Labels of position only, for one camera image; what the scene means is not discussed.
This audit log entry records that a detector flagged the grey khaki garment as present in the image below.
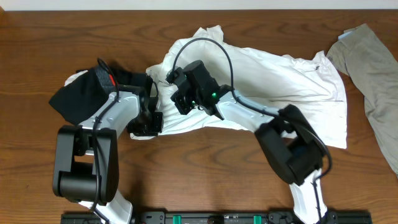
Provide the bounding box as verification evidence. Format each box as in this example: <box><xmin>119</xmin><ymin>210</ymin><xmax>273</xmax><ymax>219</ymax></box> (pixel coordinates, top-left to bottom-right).
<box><xmin>326</xmin><ymin>24</ymin><xmax>397</xmax><ymax>173</ymax></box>

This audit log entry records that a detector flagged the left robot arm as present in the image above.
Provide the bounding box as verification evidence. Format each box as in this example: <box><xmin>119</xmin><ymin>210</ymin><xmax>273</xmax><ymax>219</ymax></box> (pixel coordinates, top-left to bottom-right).
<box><xmin>52</xmin><ymin>86</ymin><xmax>163</xmax><ymax>223</ymax></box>

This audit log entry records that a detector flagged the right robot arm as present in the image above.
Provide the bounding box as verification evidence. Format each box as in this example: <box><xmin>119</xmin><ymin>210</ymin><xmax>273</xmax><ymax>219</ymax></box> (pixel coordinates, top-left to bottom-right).
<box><xmin>166</xmin><ymin>66</ymin><xmax>331</xmax><ymax>223</ymax></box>

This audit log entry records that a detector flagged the white printed t-shirt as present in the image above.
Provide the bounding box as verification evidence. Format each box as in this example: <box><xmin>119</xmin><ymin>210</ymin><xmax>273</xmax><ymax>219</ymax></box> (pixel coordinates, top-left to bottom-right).
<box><xmin>146</xmin><ymin>26</ymin><xmax>347</xmax><ymax>149</ymax></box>

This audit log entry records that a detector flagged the black shorts red waistband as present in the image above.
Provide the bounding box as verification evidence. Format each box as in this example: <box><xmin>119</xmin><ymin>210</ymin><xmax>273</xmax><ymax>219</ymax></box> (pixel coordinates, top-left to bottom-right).
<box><xmin>49</xmin><ymin>64</ymin><xmax>132</xmax><ymax>125</ymax></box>

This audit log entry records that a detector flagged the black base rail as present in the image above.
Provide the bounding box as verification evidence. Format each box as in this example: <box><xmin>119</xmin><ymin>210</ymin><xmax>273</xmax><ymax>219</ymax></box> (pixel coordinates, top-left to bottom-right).
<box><xmin>60</xmin><ymin>210</ymin><xmax>373</xmax><ymax>224</ymax></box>

